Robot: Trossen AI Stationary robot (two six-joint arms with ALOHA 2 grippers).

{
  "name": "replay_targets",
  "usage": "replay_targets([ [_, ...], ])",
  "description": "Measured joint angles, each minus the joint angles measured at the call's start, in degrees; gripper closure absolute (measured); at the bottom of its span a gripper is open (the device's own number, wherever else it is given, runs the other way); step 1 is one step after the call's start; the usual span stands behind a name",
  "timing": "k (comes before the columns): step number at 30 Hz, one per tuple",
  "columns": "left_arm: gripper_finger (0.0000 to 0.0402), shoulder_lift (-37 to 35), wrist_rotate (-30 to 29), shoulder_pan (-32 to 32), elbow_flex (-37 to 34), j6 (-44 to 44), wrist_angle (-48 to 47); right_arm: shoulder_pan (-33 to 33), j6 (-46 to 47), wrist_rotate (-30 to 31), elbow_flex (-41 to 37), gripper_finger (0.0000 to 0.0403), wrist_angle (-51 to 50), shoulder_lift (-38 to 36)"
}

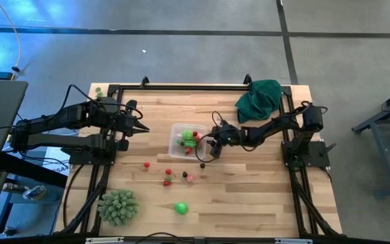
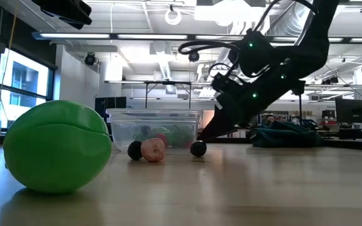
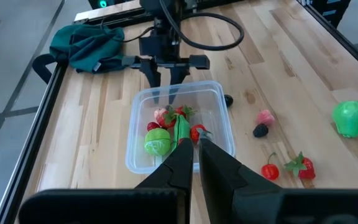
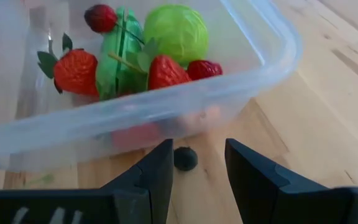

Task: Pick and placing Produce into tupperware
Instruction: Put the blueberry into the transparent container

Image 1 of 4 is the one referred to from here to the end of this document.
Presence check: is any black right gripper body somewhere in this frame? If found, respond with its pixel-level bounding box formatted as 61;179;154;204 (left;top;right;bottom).
207;120;243;159

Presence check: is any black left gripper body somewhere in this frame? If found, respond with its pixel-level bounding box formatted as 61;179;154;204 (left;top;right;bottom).
112;99;138;152

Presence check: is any green toy pea pod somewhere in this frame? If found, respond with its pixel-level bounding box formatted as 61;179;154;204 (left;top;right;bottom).
176;138;198;148

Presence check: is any clear plastic tupperware container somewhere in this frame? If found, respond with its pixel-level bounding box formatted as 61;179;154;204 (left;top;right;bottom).
167;123;209;160

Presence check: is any green toy pear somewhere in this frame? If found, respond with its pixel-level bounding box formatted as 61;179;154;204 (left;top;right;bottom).
173;201;190;216

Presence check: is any dark green cloth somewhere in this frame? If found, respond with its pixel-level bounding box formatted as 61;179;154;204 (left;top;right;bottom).
234;79;284;124

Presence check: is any green artificial succulent plant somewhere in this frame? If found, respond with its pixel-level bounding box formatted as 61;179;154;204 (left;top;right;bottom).
97;188;140;227

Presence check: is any white printed sign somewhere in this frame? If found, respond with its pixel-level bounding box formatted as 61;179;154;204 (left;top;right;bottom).
42;147;71;177

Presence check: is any blue-grey metal cart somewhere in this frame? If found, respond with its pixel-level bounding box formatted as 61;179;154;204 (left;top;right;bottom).
351;84;390;197

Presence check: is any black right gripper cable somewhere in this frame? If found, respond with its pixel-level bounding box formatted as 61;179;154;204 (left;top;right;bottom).
194;110;225;164

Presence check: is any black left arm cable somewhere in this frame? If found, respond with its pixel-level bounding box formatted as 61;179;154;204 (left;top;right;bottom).
58;83;144;120

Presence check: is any black cable loop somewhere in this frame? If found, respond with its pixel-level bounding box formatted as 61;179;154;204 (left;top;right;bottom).
135;231;186;244

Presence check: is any grey metal bracket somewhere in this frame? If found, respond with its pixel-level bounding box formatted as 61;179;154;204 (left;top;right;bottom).
85;237;125;244
274;237;314;244

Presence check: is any yellow cable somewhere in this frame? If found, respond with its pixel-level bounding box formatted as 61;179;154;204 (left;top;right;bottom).
0;0;22;81

